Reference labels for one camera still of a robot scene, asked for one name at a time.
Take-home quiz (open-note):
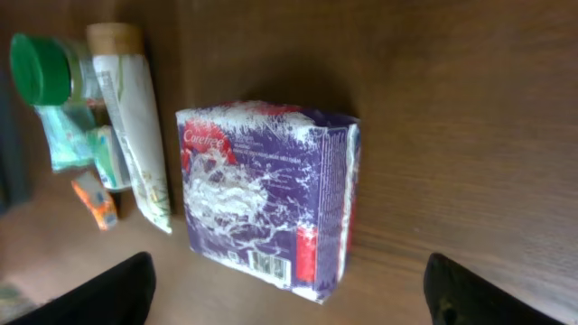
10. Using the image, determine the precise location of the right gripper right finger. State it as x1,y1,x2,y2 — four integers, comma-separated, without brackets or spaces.
424,253,562,325

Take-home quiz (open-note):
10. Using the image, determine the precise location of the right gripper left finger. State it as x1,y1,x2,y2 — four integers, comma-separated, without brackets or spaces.
9,252,156,325

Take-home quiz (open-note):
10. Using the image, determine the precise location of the orange tissue pack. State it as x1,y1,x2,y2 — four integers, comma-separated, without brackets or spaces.
71,172,118,231

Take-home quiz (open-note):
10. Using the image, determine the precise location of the small teal tissue pack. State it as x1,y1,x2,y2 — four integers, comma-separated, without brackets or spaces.
87,125,131,191

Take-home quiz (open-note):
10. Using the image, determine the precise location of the teal wipes packet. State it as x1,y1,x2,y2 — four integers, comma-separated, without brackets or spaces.
34,104,97,172

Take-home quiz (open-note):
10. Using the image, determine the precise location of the purple red pad pack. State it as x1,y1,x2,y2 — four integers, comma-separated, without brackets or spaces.
176,101,360,303

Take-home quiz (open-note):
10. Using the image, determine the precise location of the green lid jar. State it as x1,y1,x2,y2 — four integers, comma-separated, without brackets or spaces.
9,33,104,106

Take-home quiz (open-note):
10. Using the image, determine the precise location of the white tube with tan cap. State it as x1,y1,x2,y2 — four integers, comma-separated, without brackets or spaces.
87,23,172,234

